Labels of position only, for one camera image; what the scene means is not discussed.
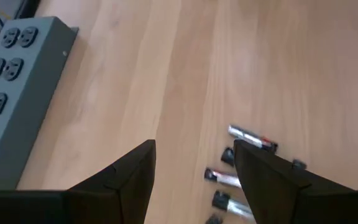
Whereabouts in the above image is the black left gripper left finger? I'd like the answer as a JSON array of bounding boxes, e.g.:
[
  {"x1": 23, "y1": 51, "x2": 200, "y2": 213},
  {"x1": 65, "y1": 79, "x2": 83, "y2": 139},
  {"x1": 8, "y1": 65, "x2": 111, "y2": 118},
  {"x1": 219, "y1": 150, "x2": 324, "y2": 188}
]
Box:
[{"x1": 0, "y1": 139, "x2": 157, "y2": 224}]

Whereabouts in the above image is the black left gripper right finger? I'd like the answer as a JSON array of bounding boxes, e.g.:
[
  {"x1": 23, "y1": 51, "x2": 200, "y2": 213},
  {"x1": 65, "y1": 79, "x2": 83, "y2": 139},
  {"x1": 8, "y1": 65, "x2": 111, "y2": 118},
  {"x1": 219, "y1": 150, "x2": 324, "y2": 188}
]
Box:
[{"x1": 233, "y1": 139, "x2": 358, "y2": 224}]

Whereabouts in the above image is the silver black Energizer battery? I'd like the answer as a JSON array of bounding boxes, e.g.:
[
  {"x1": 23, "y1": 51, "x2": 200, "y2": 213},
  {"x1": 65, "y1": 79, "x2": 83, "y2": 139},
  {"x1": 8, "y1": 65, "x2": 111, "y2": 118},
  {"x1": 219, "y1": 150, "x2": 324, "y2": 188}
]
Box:
[
  {"x1": 291, "y1": 159, "x2": 307, "y2": 171},
  {"x1": 212, "y1": 190, "x2": 256, "y2": 220},
  {"x1": 205, "y1": 213, "x2": 224, "y2": 224},
  {"x1": 204, "y1": 167, "x2": 242, "y2": 189},
  {"x1": 221, "y1": 147, "x2": 236, "y2": 167},
  {"x1": 227, "y1": 124, "x2": 278, "y2": 154}
]

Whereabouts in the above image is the grey multi-outlet power strip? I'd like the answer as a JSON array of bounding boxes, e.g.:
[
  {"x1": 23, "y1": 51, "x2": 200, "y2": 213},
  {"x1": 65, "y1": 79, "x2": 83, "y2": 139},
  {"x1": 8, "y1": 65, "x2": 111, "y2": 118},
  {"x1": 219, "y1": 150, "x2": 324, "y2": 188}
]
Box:
[{"x1": 0, "y1": 16, "x2": 80, "y2": 190}]

